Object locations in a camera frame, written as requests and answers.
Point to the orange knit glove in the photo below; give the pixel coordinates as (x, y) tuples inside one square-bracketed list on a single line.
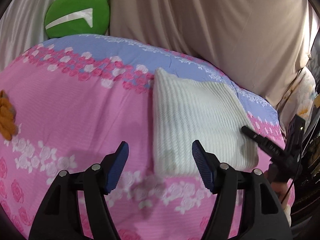
[(7, 118)]

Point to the beige curtain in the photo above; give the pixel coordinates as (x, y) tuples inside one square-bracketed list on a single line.
[(260, 44)]

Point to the silver satin curtain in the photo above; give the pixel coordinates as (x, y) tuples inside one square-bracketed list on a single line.
[(22, 26)]

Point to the floral hanging cloth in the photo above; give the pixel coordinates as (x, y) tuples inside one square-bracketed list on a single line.
[(297, 100)]

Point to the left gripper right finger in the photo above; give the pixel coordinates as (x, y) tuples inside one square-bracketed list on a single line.
[(262, 216)]

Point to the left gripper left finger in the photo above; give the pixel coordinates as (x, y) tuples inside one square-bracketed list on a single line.
[(58, 216)]

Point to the green round cushion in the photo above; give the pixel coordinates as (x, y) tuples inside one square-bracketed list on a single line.
[(73, 17)]

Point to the right hand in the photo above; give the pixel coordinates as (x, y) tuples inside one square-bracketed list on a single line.
[(278, 186)]

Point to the white red black knit sweater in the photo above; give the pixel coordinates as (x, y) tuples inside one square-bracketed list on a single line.
[(186, 110)]

